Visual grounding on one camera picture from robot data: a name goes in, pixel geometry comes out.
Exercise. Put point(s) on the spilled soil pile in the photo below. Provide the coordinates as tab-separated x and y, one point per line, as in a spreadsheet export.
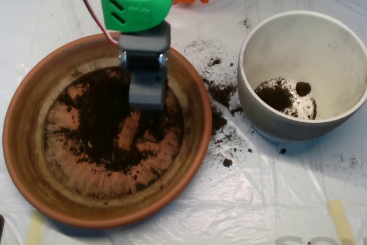
220	93

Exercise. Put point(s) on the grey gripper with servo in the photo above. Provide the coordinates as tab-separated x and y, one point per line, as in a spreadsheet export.
142	62

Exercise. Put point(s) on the dark brown food chunk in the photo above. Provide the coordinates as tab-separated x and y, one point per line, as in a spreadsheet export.
228	162

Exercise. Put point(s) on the white ceramic pot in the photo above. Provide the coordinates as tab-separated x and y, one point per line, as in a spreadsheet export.
258	116

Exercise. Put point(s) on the clear plastic cover sheet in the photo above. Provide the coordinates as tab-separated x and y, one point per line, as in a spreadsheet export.
258	199

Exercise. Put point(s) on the terracotta clay saucer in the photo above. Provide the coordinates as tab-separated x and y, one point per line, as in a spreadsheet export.
25	141

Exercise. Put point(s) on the dark soil heap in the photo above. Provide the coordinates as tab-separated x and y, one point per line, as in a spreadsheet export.
97	118

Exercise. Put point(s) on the long beige masking tape strip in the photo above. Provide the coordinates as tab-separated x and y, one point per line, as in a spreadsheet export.
35	230
341	222

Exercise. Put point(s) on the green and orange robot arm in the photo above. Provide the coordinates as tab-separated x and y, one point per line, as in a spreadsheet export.
137	12

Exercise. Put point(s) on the black object at edge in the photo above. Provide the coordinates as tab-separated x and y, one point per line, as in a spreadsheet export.
1	226

